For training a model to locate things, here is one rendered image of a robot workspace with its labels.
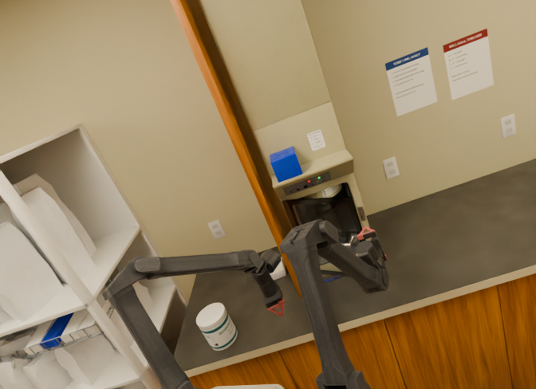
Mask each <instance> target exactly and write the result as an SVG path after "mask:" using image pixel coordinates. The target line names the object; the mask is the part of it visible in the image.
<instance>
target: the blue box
mask: <svg viewBox="0 0 536 389"><path fill-rule="evenodd" d="M270 163H271V166H272V168H273V170H274V173H275V175H276V178H277V180H278V182H279V183H280V182H282V181H285V180H287V179H291V178H293V177H296V176H299V175H302V174H303V173H302V169H301V166H300V163H299V161H298V158H297V155H296V153H295V150H294V147H288V148H287V149H284V150H281V151H278V152H275V153H274V154H271V155H270Z"/></svg>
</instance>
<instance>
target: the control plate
mask: <svg viewBox="0 0 536 389"><path fill-rule="evenodd" d="M318 177H320V178H318ZM323 179H324V181H322V180H323ZM329 180H331V177H330V173H329V172H327V173H324V174H322V175H319V176H316V177H313V178H311V179H307V180H305V181H302V182H299V183H296V184H294V185H291V186H289V187H285V188H283V190H284V191H285V193H286V195H291V194H293V193H295V192H298V191H297V189H298V188H300V190H299V191H302V190H304V189H306V188H304V187H303V186H305V185H307V186H308V187H307V188H309V187H313V186H316V185H317V184H320V183H324V182H326V181H329ZM308 181H310V182H308ZM317 182H318V183H317ZM312 183H313V185H311V184H312ZM291 191H292V192H291Z"/></svg>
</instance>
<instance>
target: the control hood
mask: <svg viewBox="0 0 536 389"><path fill-rule="evenodd" d="M300 166H301V170H302V173H303V174H302V175H299V176H296V177H293V178H291V179H287V180H285V181H282V182H280V183H279V182H278V180H277V178H276V175H272V184H273V188H274V190H275V191H276V193H277V194H278V196H279V198H283V197H286V196H288V195H286V193H285V191H284V190H283V188H285V187H289V186H291V185H294V184H296V183H299V182H302V181H305V180H307V179H311V178H313V177H316V176H319V175H322V174H324V173H327V172H329V173H330V177H331V180H333V179H336V178H339V177H341V176H344V175H347V174H350V173H353V157H352V156H351V155H350V154H349V152H348V151H347V150H345V149H344V150H341V151H338V152H335V153H333V154H331V155H327V156H324V157H322V158H320V159H316V160H314V161H311V162H308V163H305V164H302V165H300Z"/></svg>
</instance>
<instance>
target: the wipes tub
mask: <svg viewBox="0 0 536 389"><path fill-rule="evenodd" d="M196 323H197V325H198V326H199V329H200V330H201V332H202V333H203V335H204V336H205V338H206V339H207V342H208V343H209V345H210V346H211V347H212V349H214V350H216V351H222V350H224V349H226V348H229V347H230V346H231V345H232V344H233V343H234V341H235V340H236V338H237V335H238V331H237V329H236V327H235V325H234V323H233V321H232V320H231V318H230V316H229V314H228V312H227V311H226V309H225V307H224V306H223V304H221V303H213V304H210V305H208V306H207V307H205V308H204V309H203V310H201V312H200V313H199V315H198V316H197V318H196Z"/></svg>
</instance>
